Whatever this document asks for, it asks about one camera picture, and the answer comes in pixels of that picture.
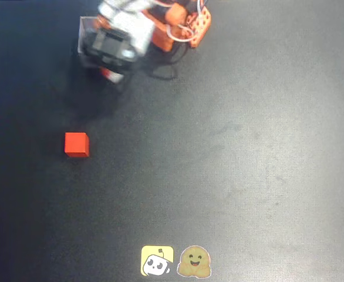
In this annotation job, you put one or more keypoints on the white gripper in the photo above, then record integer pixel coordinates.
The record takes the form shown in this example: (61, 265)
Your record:
(112, 76)

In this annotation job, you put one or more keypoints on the orange and white robot arm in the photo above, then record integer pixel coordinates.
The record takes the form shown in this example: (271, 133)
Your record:
(160, 38)

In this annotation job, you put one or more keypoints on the white cardboard box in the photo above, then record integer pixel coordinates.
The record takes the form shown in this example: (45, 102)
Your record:
(87, 26)

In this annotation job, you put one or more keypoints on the red cube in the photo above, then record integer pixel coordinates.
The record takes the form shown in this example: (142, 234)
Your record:
(76, 144)

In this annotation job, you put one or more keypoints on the black mat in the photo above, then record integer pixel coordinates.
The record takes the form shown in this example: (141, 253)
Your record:
(248, 176)

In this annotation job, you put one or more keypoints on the yellow robot sticker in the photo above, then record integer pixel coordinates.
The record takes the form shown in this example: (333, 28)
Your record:
(156, 261)

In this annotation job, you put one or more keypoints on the hugging face emoji sticker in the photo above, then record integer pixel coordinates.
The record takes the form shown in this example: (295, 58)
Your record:
(194, 262)

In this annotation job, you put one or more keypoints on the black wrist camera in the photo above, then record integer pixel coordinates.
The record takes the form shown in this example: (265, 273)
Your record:
(110, 45)

